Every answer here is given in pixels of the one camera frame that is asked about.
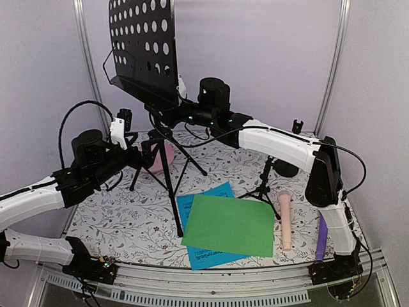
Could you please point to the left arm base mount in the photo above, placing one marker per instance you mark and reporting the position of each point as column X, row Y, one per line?
column 86, row 267

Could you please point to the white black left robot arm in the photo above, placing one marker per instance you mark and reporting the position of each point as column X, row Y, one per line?
column 95, row 162

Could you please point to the pink beige microphone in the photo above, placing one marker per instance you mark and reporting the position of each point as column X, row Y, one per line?
column 285, row 204

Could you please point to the green paper sheet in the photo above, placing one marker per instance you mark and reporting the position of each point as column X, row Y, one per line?
column 230, row 225

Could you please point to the blue sheet music paper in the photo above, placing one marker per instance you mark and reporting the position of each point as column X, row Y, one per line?
column 202, row 258

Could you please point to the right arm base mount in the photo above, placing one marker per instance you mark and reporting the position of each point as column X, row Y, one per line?
column 345, row 271

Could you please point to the purple microphone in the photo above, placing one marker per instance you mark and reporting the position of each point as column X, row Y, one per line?
column 322, row 239

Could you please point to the black shock mount tripod stand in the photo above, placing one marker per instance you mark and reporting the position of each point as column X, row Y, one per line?
column 261, row 192

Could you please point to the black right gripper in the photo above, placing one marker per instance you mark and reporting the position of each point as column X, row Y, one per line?
column 166, row 116

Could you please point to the black perforated music stand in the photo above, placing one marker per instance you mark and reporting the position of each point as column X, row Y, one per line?
column 143, row 48

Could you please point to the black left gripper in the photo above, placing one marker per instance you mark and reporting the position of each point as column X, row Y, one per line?
column 147, row 157

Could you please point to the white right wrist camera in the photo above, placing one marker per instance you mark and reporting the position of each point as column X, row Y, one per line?
column 182, row 90

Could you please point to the black round-base mic stand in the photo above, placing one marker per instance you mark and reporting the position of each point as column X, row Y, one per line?
column 283, row 168

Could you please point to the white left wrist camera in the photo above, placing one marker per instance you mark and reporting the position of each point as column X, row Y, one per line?
column 117, row 133

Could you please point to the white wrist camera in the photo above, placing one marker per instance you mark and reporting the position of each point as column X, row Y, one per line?
column 117, row 133
column 182, row 90

